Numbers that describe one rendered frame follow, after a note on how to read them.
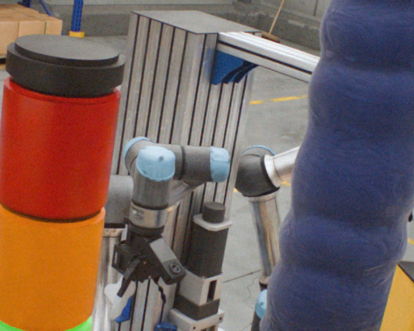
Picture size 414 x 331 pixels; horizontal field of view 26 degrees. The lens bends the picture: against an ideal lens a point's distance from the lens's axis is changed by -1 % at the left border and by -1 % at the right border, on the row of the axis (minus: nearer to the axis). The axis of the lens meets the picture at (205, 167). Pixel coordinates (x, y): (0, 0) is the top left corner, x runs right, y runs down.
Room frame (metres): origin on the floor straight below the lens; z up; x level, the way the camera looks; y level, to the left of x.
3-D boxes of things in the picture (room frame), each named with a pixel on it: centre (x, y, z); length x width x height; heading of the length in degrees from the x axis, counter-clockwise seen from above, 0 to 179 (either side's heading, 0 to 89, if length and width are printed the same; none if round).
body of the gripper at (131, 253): (1.66, 0.10, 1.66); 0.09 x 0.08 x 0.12; 49
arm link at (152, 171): (1.66, 0.10, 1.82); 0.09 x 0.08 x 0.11; 19
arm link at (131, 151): (1.76, 0.11, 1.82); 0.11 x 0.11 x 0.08; 19
